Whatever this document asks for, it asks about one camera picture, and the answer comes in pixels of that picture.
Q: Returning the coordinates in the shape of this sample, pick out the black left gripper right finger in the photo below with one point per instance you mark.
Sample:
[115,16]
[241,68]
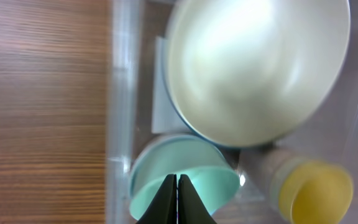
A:
[191,210]

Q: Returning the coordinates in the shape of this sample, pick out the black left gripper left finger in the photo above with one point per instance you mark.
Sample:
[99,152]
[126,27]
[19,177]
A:
[163,207]

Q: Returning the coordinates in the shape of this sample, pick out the cream plastic bowl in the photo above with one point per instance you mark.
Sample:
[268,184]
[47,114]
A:
[244,73]

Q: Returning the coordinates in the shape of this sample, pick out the light blue plastic bowl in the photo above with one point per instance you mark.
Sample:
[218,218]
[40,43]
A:
[172,154]

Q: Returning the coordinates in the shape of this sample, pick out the clear plastic storage bin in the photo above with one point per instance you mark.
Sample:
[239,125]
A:
[136,28]

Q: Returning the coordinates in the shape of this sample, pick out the mint green plastic bowl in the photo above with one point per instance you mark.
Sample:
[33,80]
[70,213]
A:
[216,186]

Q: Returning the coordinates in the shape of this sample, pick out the cream plastic cup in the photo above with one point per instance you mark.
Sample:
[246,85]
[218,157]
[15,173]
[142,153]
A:
[268,167]

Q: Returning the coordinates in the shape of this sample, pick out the yellow plastic cup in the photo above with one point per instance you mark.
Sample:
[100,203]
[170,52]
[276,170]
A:
[315,192]

